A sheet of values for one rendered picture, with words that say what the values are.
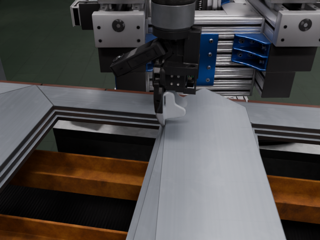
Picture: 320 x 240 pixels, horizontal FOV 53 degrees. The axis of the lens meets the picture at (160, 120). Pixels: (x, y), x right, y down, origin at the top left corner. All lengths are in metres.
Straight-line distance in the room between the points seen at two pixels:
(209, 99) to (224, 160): 0.22
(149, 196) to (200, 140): 0.17
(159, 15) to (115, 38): 0.37
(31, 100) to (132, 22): 0.32
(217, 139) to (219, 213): 0.19
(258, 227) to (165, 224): 0.13
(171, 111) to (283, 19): 0.44
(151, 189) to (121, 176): 0.27
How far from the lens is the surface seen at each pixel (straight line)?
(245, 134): 0.67
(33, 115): 0.76
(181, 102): 0.67
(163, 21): 0.55
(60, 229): 0.68
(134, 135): 0.93
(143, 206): 0.51
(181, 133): 0.66
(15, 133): 0.71
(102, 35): 0.91
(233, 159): 0.60
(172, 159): 0.59
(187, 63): 0.59
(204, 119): 0.70
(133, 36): 0.90
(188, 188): 0.54
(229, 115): 0.72
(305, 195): 0.82
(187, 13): 0.56
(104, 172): 0.82
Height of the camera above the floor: 1.22
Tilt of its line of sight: 33 degrees down
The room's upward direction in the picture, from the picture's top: straight up
